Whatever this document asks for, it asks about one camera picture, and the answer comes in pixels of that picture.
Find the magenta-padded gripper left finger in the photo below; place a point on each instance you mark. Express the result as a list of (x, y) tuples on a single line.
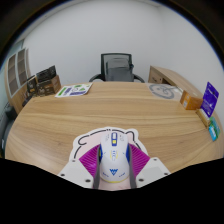
[(87, 163)]

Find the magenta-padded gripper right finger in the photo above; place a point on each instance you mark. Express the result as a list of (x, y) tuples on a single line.
[(140, 163)]

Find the white computer mouse blue accents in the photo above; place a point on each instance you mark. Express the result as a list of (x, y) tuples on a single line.
[(114, 156)]

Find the white green printed leaflet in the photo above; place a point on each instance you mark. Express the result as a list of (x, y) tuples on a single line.
[(74, 90)]

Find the grey round printed pad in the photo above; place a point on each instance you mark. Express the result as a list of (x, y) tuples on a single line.
[(163, 91)]

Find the brown cardboard box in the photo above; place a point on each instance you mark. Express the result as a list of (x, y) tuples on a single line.
[(190, 100)]

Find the teal flat box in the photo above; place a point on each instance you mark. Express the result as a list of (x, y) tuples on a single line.
[(214, 125)]

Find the brown printed box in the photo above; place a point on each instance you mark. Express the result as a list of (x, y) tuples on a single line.
[(50, 87)]

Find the green folded cloth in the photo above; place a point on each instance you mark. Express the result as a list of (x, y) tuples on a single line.
[(218, 131)]

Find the black office chair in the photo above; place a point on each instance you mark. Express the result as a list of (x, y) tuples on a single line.
[(6, 130)]

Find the purple upright box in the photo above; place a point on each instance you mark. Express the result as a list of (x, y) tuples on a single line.
[(210, 99)]

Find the small dark box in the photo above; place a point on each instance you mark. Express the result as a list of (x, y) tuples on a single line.
[(31, 85)]

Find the grey mesh office chair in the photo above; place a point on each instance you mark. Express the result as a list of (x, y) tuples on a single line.
[(116, 68)]

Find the black printed box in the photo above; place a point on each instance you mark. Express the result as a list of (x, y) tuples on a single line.
[(46, 74)]

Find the beige cabinet with mesh doors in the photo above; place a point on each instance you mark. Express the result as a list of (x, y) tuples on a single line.
[(16, 75)]

